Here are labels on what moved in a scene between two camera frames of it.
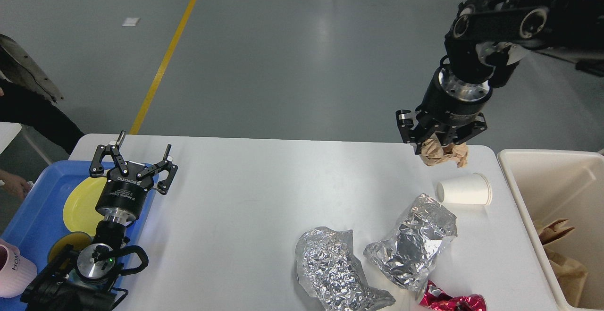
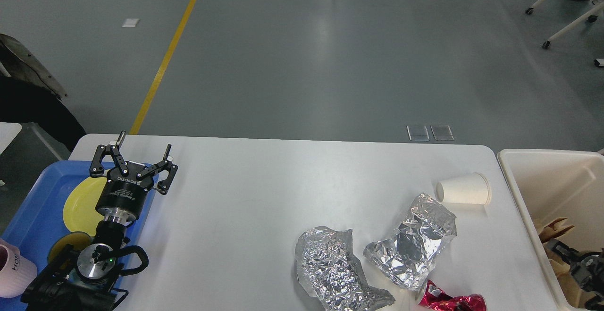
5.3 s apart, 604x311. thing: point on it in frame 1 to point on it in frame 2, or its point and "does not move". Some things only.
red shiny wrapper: [436, 299] does not move
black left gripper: [121, 199] does not move
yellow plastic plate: [79, 213] does not move
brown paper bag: [553, 231] does not move
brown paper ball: [432, 151] to [561, 269]
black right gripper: [447, 102] to [588, 270]
